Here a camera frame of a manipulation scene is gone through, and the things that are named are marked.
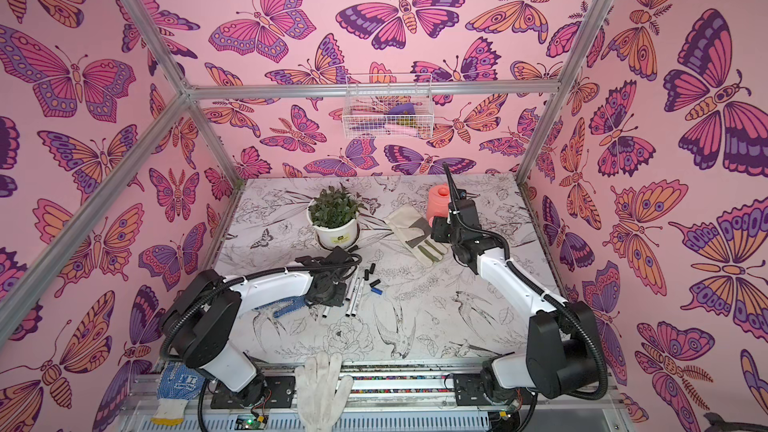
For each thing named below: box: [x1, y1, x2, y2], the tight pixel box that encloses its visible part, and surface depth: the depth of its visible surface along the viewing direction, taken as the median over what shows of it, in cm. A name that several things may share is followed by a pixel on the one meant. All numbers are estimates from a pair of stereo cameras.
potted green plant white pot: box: [306, 183, 368, 249], surface depth 92 cm
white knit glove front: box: [294, 352, 354, 432], surface depth 76 cm
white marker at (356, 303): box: [351, 277, 365, 317], surface depth 89 cm
